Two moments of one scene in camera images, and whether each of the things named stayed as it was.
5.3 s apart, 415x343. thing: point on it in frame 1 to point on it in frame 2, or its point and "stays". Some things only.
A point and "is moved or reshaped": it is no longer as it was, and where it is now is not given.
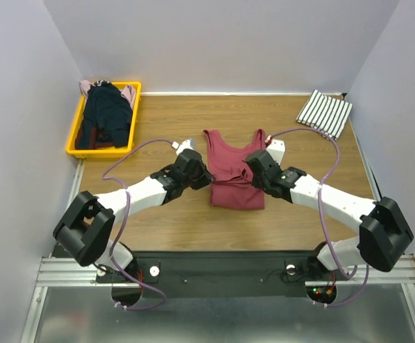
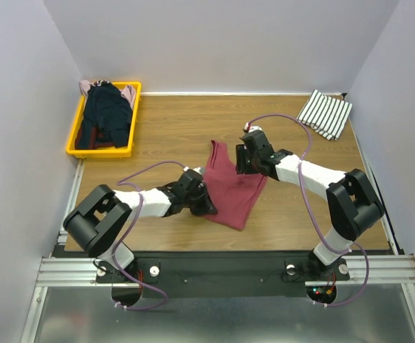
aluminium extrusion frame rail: x=62 y=270 stays
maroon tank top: x=232 y=186 is moved or reshaped
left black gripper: x=206 y=179 to x=206 y=207
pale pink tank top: x=129 y=91 stays
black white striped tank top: x=326 y=113 stays
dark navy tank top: x=108 y=112 stays
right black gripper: x=256 y=175 to x=243 y=159
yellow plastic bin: x=104 y=151 stays
